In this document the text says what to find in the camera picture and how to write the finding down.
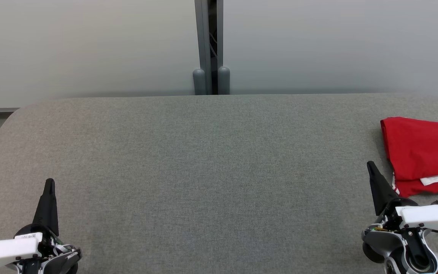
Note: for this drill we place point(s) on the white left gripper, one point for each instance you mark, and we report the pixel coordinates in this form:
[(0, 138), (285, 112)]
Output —
[(6, 249)]

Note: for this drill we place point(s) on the grey metal partition post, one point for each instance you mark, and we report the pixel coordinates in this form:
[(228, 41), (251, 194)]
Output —
[(203, 34)]

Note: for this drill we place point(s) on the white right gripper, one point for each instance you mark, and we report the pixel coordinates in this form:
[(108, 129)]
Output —
[(428, 219)]

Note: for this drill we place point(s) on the red shirt with white collar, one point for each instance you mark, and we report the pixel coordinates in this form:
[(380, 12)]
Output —
[(420, 148)]

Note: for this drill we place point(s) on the grey rounded post cap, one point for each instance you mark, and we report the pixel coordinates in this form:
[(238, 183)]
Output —
[(199, 82), (223, 80)]

